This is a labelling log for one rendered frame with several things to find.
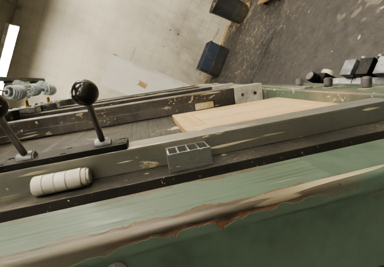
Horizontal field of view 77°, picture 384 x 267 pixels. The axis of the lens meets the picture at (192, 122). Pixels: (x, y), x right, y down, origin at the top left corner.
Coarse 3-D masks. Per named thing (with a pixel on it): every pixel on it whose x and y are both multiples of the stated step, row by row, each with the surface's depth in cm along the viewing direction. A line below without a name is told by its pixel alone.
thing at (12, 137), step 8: (0, 96) 32; (0, 104) 32; (8, 104) 33; (0, 112) 32; (0, 120) 33; (8, 128) 35; (8, 136) 35; (16, 136) 36; (16, 144) 36; (24, 152) 38; (32, 152) 39; (16, 160) 38
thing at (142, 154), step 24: (264, 120) 46; (288, 120) 45; (312, 120) 46; (336, 120) 47; (360, 120) 48; (144, 144) 41; (168, 144) 41; (216, 144) 42; (240, 144) 43; (264, 144) 44; (48, 168) 38; (72, 168) 38; (96, 168) 39; (120, 168) 40; (144, 168) 41; (0, 192) 37; (24, 192) 37
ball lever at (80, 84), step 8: (80, 80) 33; (88, 80) 34; (72, 88) 33; (80, 88) 33; (88, 88) 33; (96, 88) 34; (72, 96) 33; (80, 96) 33; (88, 96) 33; (96, 96) 34; (80, 104) 34; (88, 104) 34; (88, 112) 36; (96, 120) 37; (96, 128) 38; (96, 144) 40; (104, 144) 40
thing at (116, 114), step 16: (176, 96) 96; (192, 96) 96; (208, 96) 97; (224, 96) 98; (240, 96) 100; (256, 96) 101; (80, 112) 89; (96, 112) 90; (112, 112) 91; (128, 112) 92; (144, 112) 93; (160, 112) 94; (176, 112) 96; (0, 128) 84; (16, 128) 85; (32, 128) 86; (48, 128) 87; (64, 128) 88; (80, 128) 89
